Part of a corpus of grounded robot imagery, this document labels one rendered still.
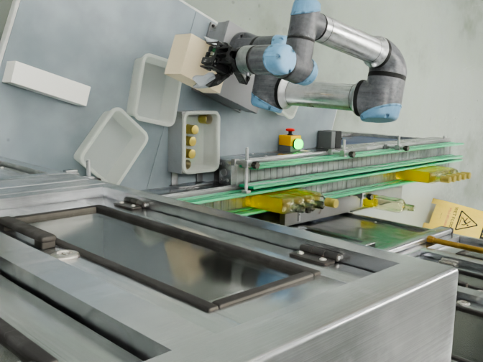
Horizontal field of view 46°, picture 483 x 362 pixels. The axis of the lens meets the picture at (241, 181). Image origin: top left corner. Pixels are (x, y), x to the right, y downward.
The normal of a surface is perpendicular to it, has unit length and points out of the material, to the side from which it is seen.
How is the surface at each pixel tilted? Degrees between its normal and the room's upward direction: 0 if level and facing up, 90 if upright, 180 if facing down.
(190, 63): 0
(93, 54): 0
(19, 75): 0
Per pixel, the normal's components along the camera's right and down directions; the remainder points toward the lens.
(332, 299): 0.02, -0.99
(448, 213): -0.41, -0.40
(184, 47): -0.66, -0.23
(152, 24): 0.70, 0.13
